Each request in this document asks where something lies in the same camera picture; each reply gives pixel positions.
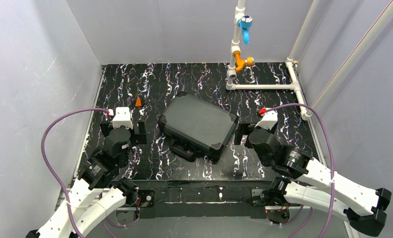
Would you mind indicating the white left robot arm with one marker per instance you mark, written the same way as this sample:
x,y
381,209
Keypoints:
x,y
94,195

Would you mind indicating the blue valve handle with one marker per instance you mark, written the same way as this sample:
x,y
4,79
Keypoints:
x,y
245,24

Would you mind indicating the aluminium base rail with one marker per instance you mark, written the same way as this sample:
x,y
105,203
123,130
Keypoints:
x,y
205,199

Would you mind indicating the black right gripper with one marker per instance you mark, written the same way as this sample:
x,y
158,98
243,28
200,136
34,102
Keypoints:
x,y
241,133

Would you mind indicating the black poker set case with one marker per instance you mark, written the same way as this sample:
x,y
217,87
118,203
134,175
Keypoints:
x,y
197,128

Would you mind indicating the orange black small clip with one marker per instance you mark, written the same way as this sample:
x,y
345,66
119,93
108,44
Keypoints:
x,y
138,102

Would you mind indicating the orange brass valve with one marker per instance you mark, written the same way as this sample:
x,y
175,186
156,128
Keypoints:
x,y
240,63

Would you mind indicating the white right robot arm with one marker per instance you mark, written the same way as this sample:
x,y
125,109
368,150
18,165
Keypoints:
x,y
306,181

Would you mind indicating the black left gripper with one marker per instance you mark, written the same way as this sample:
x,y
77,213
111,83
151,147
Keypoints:
x,y
141,132

